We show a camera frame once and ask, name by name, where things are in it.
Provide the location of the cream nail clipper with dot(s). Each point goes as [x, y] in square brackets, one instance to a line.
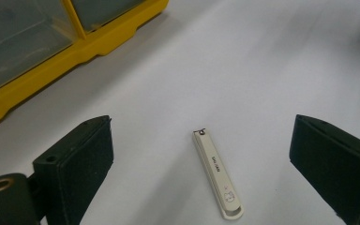
[215, 168]

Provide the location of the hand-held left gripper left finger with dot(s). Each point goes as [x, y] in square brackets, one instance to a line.
[75, 165]

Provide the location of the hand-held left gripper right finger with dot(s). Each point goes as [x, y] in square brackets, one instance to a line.
[340, 165]

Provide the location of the set of clear drawers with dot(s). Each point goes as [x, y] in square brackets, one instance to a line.
[18, 37]

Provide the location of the yellow black drawer organizer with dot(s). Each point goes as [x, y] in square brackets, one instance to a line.
[75, 54]

